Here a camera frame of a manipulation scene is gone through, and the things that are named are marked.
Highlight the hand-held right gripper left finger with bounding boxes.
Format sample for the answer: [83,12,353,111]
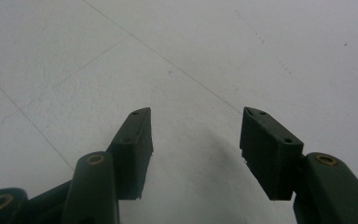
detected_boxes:
[60,106,155,224]

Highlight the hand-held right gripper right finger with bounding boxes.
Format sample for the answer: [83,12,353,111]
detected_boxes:
[239,106,358,224]

